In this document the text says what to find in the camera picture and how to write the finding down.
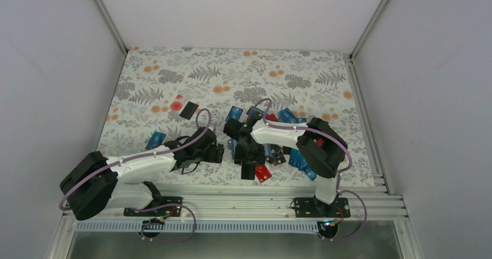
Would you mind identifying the blue card pile front right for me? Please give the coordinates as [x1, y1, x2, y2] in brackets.
[289, 149, 317, 181]

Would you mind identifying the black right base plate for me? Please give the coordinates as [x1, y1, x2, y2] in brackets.
[290, 197, 351, 218]

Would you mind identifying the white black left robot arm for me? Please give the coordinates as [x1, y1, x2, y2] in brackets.
[60, 127, 225, 221]

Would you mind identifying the red yellow logo card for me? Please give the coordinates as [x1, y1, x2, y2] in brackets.
[255, 165, 272, 183]

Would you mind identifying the blue card front left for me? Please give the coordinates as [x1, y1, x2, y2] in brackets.
[225, 106, 244, 121]

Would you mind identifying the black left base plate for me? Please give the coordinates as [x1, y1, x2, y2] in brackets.
[123, 196, 183, 218]

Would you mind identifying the teal leather card holder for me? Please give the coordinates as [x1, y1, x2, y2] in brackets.
[228, 139, 237, 160]

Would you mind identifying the white card with red circle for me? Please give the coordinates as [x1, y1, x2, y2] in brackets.
[169, 94, 189, 113]

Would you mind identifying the black card near left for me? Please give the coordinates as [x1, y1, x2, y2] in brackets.
[179, 102, 199, 120]

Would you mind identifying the floral patterned table mat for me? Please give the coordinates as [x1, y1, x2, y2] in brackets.
[97, 46, 374, 187]

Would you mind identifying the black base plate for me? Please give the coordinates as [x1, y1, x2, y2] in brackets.
[290, 197, 351, 218]
[123, 196, 183, 218]

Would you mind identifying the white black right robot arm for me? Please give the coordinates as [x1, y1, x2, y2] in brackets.
[223, 116, 353, 217]

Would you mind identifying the black VIP card front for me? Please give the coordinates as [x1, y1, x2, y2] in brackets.
[241, 163, 256, 181]

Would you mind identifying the black card with chip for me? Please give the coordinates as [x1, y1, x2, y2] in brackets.
[266, 149, 286, 166]

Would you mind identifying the aluminium rail frame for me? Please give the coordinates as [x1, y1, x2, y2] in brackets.
[63, 183, 409, 221]

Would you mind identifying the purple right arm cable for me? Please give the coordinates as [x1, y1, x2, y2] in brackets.
[249, 98, 368, 243]

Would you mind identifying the blue card under left arm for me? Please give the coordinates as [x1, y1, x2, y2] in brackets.
[145, 131, 166, 150]

